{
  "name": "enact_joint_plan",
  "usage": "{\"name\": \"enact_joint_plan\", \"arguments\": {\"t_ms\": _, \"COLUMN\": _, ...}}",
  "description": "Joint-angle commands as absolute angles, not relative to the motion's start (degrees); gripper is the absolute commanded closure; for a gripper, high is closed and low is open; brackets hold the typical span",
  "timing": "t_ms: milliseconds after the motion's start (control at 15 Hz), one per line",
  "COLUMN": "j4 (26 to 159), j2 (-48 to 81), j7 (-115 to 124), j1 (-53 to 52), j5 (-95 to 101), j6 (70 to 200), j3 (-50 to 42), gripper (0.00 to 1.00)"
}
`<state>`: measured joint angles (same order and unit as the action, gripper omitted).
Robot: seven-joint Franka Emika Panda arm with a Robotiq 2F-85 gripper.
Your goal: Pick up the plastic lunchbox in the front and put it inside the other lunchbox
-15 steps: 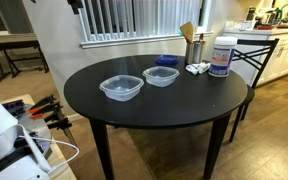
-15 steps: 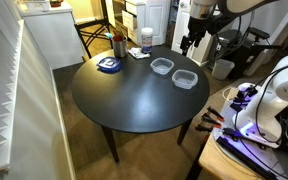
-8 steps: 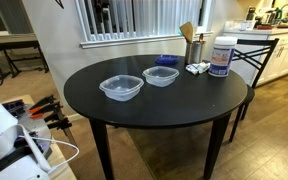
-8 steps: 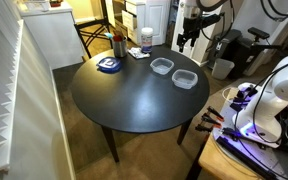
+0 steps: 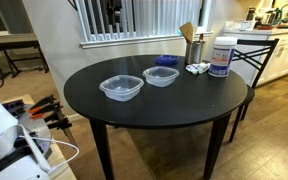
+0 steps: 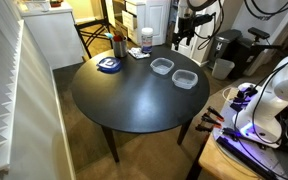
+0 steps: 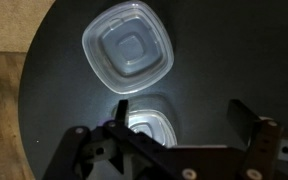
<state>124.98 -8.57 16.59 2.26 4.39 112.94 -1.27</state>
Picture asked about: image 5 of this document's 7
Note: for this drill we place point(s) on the clear plastic lunchbox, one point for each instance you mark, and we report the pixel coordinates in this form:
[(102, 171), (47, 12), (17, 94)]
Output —
[(160, 76), (121, 87)]

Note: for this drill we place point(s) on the blue plastic lid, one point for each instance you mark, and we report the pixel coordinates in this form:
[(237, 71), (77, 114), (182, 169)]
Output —
[(166, 59)]

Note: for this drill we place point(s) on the white window sill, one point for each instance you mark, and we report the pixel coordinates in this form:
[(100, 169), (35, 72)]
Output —
[(144, 40)]

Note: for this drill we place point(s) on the crumpled white blue wrapper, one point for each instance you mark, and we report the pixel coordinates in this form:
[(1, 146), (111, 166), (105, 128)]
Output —
[(197, 68)]

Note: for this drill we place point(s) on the metal utensil cup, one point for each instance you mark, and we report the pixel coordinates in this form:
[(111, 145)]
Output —
[(194, 53)]

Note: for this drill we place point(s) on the black table leg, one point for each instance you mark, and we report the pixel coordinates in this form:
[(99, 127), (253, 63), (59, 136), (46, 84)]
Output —
[(214, 146), (103, 150)]

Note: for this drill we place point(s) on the wooden spatula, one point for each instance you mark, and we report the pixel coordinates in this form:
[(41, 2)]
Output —
[(187, 30)]

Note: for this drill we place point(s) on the wooden spoon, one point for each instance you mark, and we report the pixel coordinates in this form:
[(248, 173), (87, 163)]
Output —
[(201, 37)]

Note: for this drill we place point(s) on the white wipes canister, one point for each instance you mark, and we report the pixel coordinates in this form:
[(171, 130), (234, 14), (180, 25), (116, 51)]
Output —
[(222, 56)]

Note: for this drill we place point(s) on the black orange bar clamp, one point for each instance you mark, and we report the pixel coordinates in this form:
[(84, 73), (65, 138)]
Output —
[(42, 101), (60, 124), (47, 108)]

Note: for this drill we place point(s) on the clear plastic tub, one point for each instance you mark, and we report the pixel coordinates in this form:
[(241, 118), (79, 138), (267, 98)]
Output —
[(239, 25)]

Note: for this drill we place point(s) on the black metal chair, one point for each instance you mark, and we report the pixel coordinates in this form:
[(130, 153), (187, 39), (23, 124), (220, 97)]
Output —
[(258, 42)]

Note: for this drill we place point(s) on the black folding stand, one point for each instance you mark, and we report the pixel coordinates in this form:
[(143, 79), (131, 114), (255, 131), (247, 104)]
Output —
[(10, 45)]

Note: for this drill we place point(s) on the chrome kitchen faucet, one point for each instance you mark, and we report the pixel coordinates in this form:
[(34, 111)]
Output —
[(285, 6)]

